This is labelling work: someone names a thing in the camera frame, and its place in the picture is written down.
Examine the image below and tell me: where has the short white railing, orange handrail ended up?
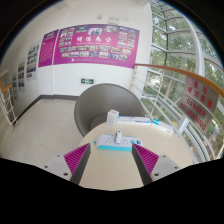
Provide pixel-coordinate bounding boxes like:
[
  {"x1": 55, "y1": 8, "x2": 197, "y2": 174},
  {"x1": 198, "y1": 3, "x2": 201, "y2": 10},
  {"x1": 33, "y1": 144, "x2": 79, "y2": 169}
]
[{"x1": 0, "y1": 78, "x2": 18, "y2": 128}]

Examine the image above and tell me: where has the small upright white box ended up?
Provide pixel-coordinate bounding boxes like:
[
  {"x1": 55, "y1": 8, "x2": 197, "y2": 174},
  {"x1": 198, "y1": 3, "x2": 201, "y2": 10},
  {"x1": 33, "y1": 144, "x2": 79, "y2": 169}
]
[{"x1": 106, "y1": 109, "x2": 120, "y2": 127}]

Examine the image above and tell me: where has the metal danger sign, red text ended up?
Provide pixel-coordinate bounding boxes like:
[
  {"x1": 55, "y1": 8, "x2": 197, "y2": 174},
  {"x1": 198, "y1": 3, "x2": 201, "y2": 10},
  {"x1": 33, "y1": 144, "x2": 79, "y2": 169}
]
[{"x1": 176, "y1": 76, "x2": 220, "y2": 134}]

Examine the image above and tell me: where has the large magenta photo poster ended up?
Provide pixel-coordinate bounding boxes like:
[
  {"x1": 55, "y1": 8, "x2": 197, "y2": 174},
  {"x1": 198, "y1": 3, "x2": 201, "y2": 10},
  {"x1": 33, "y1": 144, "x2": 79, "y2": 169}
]
[{"x1": 53, "y1": 23, "x2": 140, "y2": 70}]

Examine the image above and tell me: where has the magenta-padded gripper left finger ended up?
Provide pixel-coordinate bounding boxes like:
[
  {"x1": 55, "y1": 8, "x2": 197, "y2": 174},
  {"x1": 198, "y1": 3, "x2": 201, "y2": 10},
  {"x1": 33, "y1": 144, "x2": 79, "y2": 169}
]
[{"x1": 43, "y1": 142, "x2": 92, "y2": 186}]

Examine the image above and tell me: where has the white charger block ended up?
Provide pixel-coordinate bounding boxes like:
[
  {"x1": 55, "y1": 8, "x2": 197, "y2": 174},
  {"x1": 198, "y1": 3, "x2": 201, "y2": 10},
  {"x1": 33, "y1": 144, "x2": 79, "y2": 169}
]
[{"x1": 114, "y1": 130, "x2": 123, "y2": 145}]

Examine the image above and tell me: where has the flat white and blue box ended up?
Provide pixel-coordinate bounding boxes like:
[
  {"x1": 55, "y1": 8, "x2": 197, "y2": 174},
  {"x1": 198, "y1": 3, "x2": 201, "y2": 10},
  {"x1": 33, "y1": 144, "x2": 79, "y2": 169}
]
[
  {"x1": 133, "y1": 116, "x2": 154, "y2": 127},
  {"x1": 151, "y1": 118, "x2": 175, "y2": 135},
  {"x1": 117, "y1": 115, "x2": 137, "y2": 126}
]

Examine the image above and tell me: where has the narrow magenta text poster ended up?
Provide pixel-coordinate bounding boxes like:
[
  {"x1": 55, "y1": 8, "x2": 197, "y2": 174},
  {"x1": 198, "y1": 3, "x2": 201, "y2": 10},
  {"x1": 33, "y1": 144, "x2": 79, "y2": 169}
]
[{"x1": 37, "y1": 29, "x2": 60, "y2": 68}]

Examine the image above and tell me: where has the white photo poster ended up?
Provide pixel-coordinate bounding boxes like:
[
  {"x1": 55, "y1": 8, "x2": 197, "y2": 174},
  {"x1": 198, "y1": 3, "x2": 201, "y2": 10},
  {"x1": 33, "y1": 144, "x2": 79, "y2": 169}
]
[
  {"x1": 25, "y1": 40, "x2": 42, "y2": 81},
  {"x1": 17, "y1": 58, "x2": 27, "y2": 93}
]

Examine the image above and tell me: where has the green exit sign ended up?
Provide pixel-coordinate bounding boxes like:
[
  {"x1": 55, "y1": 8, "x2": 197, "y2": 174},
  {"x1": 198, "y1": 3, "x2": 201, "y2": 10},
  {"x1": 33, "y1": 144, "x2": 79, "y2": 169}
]
[{"x1": 80, "y1": 78, "x2": 96, "y2": 85}]

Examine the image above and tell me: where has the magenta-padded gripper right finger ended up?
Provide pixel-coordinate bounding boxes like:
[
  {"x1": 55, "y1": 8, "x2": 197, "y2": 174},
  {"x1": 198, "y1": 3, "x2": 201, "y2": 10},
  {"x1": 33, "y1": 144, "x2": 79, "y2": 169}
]
[{"x1": 131, "y1": 143, "x2": 183, "y2": 186}]

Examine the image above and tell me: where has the grey tub chair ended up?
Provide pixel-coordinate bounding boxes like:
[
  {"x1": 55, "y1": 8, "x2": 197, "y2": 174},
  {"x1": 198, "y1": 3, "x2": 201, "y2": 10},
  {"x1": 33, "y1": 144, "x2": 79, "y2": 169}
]
[{"x1": 73, "y1": 83, "x2": 146, "y2": 138}]

